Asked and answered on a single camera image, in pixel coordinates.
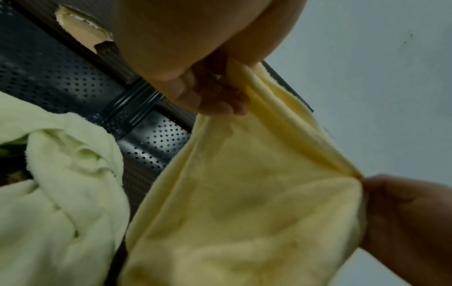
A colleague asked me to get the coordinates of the person's right hand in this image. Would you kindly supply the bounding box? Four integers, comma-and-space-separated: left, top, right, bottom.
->
359, 174, 452, 286

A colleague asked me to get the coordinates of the person's left hand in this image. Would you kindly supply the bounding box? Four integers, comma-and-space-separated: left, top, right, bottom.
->
112, 0, 312, 117

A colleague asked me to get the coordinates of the yellow fleece towel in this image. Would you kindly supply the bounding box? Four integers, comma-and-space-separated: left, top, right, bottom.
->
118, 59, 370, 286

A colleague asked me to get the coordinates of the dark perforated metal bench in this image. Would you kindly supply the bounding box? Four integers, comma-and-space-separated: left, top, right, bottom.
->
0, 0, 314, 286

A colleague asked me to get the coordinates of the pale green fleece towel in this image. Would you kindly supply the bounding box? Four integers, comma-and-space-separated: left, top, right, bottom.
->
0, 91, 130, 286

